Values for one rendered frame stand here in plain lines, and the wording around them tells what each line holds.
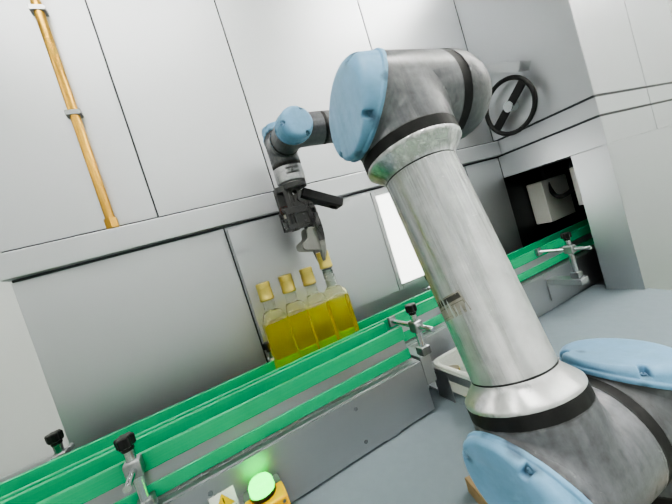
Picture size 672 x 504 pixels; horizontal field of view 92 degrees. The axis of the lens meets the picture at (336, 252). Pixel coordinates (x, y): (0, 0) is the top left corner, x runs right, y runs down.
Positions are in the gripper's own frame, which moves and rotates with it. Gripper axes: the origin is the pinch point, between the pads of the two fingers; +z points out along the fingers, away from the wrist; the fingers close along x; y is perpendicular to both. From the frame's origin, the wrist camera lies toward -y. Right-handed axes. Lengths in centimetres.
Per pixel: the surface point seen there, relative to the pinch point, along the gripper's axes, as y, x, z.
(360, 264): -15.7, -12.2, 7.1
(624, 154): -105, 20, -1
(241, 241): 17.3, -11.2, -10.1
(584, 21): -102, 20, -46
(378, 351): -1.0, 13.9, 24.2
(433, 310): -26.2, 3.4, 25.0
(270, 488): 30, 22, 34
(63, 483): 61, 8, 23
